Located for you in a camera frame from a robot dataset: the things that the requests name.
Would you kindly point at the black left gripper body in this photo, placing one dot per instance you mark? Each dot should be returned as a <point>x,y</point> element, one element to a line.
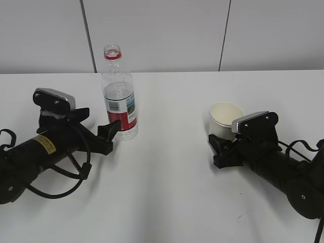
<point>74,131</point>

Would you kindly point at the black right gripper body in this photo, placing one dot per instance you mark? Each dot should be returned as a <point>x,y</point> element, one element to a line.
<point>251,153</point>

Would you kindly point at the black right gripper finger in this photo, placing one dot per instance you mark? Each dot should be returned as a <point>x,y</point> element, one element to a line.
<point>220,146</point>

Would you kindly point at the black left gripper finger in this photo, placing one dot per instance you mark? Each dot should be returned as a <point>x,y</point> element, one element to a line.
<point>108,132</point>
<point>79,114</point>

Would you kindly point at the white paper cup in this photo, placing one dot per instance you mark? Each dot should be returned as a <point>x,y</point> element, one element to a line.
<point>221,116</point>

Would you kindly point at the clear water bottle red label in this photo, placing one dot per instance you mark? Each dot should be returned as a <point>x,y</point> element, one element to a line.
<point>118,92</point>

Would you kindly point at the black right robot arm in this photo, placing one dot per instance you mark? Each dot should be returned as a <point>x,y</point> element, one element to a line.
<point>301,181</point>

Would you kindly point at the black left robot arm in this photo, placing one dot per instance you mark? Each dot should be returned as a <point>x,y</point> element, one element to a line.
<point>62,144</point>

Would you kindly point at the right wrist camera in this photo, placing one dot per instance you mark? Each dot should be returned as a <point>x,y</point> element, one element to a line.
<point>257,126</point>

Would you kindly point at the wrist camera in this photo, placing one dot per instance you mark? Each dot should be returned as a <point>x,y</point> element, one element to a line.
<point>257,126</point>
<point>53,101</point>

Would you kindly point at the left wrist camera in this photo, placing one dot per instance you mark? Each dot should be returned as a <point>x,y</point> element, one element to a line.
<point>53,101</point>

